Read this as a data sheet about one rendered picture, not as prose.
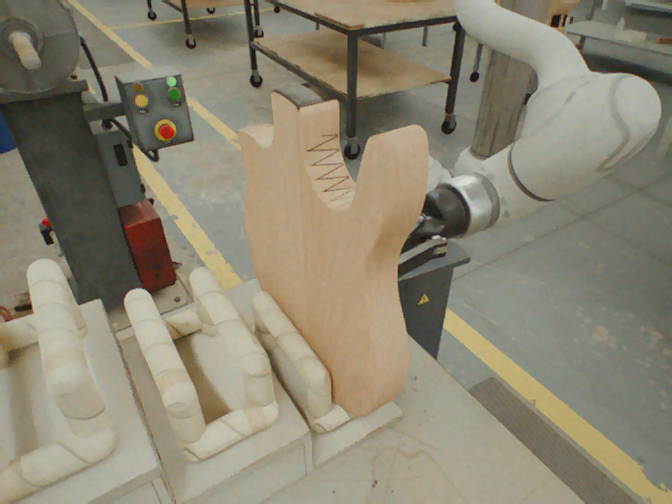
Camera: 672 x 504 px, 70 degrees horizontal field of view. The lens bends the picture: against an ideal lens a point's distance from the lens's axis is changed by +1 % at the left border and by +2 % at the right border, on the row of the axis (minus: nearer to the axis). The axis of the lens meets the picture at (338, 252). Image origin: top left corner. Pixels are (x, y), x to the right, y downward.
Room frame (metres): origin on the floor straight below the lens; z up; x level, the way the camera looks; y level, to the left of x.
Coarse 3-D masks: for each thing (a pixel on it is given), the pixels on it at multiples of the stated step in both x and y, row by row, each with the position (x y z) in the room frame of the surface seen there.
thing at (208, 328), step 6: (192, 288) 0.47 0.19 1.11; (198, 300) 0.47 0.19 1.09; (198, 306) 0.47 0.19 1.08; (198, 312) 0.47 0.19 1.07; (204, 312) 0.47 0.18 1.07; (204, 318) 0.47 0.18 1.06; (210, 318) 0.47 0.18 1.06; (204, 324) 0.47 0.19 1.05; (210, 324) 0.47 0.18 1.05; (204, 330) 0.47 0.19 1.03; (210, 330) 0.47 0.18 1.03; (216, 330) 0.47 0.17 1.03; (210, 336) 0.47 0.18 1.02
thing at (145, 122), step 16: (128, 80) 1.30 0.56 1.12; (144, 80) 1.30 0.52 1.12; (160, 80) 1.32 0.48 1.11; (128, 96) 1.27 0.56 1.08; (144, 96) 1.29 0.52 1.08; (160, 96) 1.32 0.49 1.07; (128, 112) 1.29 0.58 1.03; (144, 112) 1.29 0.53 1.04; (160, 112) 1.31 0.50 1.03; (176, 112) 1.34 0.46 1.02; (144, 128) 1.28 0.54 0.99; (160, 128) 1.31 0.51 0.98; (176, 128) 1.33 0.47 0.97; (192, 128) 1.36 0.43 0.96; (144, 144) 1.28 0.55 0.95; (160, 144) 1.30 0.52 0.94; (176, 144) 1.33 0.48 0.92
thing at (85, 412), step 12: (72, 396) 0.24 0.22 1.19; (84, 396) 0.25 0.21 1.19; (96, 396) 0.26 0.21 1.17; (60, 408) 0.24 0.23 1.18; (72, 408) 0.24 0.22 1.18; (84, 408) 0.25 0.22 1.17; (96, 408) 0.25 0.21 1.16; (72, 420) 0.24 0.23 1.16; (84, 420) 0.24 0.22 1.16; (96, 420) 0.25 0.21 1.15; (108, 420) 0.26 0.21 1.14; (84, 432) 0.24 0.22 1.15; (96, 432) 0.24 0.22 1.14
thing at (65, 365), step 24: (48, 264) 0.40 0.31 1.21; (48, 288) 0.36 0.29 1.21; (48, 312) 0.32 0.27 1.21; (72, 312) 0.34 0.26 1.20; (48, 336) 0.29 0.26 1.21; (72, 336) 0.30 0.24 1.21; (48, 360) 0.27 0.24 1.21; (72, 360) 0.27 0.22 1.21; (48, 384) 0.25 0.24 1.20; (72, 384) 0.25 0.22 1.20
